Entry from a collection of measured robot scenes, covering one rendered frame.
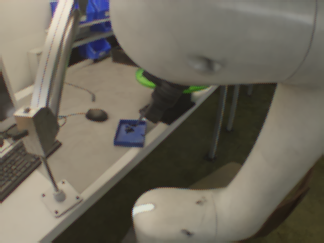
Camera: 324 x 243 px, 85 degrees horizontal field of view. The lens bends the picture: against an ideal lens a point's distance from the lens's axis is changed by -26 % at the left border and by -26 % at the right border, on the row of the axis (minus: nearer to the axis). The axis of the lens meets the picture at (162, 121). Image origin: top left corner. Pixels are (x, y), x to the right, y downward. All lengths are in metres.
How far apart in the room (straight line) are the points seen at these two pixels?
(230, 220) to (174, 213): 0.11
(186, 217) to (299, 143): 0.25
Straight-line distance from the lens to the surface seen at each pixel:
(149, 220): 0.41
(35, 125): 0.45
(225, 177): 1.10
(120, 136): 0.80
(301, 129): 0.25
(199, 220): 0.42
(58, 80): 0.54
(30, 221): 0.63
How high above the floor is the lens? 1.40
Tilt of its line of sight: 33 degrees down
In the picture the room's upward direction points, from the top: 2 degrees clockwise
